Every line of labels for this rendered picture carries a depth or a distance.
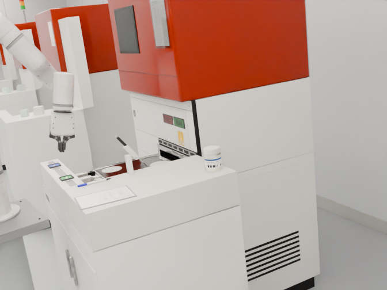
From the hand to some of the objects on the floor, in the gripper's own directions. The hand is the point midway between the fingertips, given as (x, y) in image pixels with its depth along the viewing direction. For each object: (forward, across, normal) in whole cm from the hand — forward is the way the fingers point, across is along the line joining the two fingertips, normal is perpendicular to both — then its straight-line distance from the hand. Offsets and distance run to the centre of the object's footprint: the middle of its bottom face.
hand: (61, 147), depth 199 cm
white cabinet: (+104, +49, +3) cm, 115 cm away
